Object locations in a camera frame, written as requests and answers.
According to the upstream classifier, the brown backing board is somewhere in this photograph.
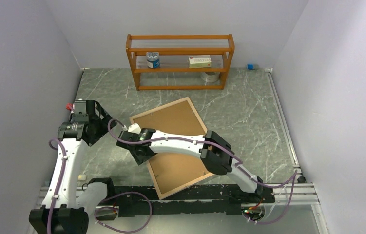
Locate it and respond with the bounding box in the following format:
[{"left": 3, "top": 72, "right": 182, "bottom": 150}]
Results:
[{"left": 133, "top": 100, "right": 214, "bottom": 195}]

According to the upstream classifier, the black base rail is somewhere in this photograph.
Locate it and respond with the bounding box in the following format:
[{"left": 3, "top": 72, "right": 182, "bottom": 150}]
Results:
[{"left": 99, "top": 184, "right": 275, "bottom": 217}]

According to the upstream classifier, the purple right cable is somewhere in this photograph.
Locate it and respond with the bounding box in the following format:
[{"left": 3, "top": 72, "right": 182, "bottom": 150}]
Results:
[{"left": 107, "top": 118, "right": 298, "bottom": 226}]

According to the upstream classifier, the wooden picture frame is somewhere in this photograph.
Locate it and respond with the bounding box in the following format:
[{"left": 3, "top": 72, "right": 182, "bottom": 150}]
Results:
[{"left": 129, "top": 96, "right": 217, "bottom": 200}]

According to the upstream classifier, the silver tape roll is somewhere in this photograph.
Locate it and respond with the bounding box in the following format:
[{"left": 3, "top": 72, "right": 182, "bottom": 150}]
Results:
[{"left": 200, "top": 72, "right": 220, "bottom": 83}]

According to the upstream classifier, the white green box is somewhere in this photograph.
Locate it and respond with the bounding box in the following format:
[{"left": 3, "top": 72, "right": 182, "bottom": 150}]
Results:
[{"left": 188, "top": 55, "right": 212, "bottom": 69}]

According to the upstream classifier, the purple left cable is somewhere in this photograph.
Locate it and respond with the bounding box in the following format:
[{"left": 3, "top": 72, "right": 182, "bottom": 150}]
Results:
[{"left": 47, "top": 138, "right": 153, "bottom": 234}]

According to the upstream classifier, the orange wooden shelf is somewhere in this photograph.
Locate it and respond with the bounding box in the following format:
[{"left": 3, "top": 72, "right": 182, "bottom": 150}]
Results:
[{"left": 125, "top": 34, "right": 235, "bottom": 91}]

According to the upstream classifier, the blue white jar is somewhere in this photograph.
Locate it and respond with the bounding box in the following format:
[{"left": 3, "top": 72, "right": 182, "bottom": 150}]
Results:
[{"left": 146, "top": 52, "right": 160, "bottom": 69}]

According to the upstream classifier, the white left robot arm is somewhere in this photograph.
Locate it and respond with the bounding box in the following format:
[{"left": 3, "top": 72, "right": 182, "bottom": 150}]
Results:
[{"left": 29, "top": 100, "right": 116, "bottom": 234}]

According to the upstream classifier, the blue capped bottle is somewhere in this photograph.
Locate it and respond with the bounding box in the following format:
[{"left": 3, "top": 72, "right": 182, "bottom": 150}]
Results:
[{"left": 247, "top": 64, "right": 260, "bottom": 70}]

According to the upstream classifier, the purple cable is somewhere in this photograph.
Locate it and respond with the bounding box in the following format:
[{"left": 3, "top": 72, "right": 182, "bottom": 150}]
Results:
[
  {"left": 47, "top": 138, "right": 153, "bottom": 234},
  {"left": 107, "top": 118, "right": 298, "bottom": 226}
]

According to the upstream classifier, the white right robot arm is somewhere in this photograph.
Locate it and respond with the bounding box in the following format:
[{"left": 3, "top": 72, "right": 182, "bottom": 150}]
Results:
[{"left": 109, "top": 124, "right": 266, "bottom": 203}]

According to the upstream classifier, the yellow glue stick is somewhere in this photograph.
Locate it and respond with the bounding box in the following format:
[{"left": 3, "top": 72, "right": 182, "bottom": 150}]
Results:
[{"left": 78, "top": 175, "right": 87, "bottom": 181}]

